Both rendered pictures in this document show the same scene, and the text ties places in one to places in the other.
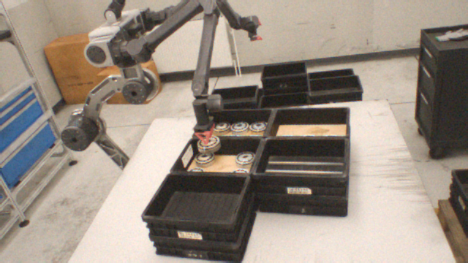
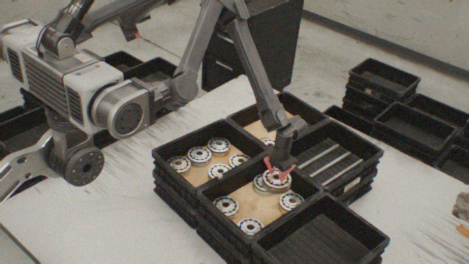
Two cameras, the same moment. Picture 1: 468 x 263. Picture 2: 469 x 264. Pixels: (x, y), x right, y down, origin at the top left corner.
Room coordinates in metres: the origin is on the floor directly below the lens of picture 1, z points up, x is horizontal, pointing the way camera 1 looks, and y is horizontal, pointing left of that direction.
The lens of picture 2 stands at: (1.14, 1.39, 2.22)
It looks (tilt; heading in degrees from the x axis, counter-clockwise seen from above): 37 degrees down; 294
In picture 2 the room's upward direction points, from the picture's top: 5 degrees clockwise
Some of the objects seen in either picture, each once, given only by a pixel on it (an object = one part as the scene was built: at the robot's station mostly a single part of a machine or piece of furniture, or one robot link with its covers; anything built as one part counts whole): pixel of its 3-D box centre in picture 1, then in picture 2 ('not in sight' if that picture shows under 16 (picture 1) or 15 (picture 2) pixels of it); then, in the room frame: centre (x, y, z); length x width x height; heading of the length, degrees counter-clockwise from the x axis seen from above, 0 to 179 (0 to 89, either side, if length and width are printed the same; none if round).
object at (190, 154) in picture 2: (239, 126); (199, 154); (1.95, -0.04, 0.86); 0.10 x 0.10 x 0.01
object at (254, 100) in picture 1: (238, 118); (42, 159); (2.96, -0.05, 0.37); 0.40 x 0.30 x 0.45; 77
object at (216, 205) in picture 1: (199, 207); (319, 251); (1.32, 0.20, 0.87); 0.40 x 0.30 x 0.11; 69
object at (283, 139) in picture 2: (200, 106); (285, 137); (1.54, 0.12, 1.23); 0.07 x 0.06 x 0.07; 76
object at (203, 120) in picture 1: (202, 118); (281, 151); (1.54, 0.12, 1.17); 0.10 x 0.07 x 0.07; 159
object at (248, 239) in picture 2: (218, 156); (260, 193); (1.60, 0.10, 0.92); 0.40 x 0.30 x 0.02; 69
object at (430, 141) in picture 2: not in sight; (405, 154); (1.19, -1.23, 0.37); 0.40 x 0.30 x 0.45; 167
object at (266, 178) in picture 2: (208, 142); (276, 178); (1.54, 0.12, 1.04); 0.10 x 0.10 x 0.01
